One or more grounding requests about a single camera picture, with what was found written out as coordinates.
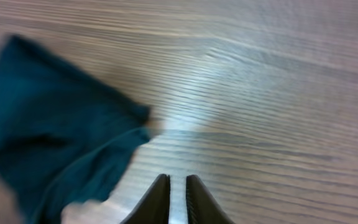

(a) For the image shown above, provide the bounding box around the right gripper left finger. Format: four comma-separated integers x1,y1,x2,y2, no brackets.
121,174,170,224

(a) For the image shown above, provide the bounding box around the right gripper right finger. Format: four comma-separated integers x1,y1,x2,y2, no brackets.
186,175,234,224

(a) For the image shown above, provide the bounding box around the dark navy t-shirt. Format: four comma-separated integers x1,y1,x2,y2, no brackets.
0,35,150,223

